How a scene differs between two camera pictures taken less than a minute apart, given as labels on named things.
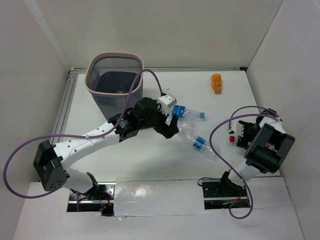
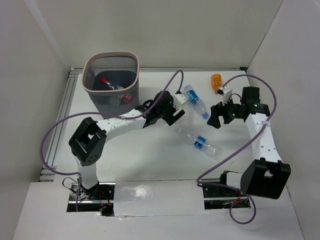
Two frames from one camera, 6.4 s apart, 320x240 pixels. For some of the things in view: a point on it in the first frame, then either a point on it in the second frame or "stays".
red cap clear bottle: x=232 y=139 to x=113 y=86
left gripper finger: x=169 y=131 to x=171 y=120
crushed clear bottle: x=186 y=126 to x=121 y=99
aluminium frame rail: x=71 y=83 stays
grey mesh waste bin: x=109 y=77 stays
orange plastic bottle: x=216 y=83 stays
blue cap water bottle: x=183 y=112 to x=196 y=101
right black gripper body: x=250 y=131 to x=233 y=110
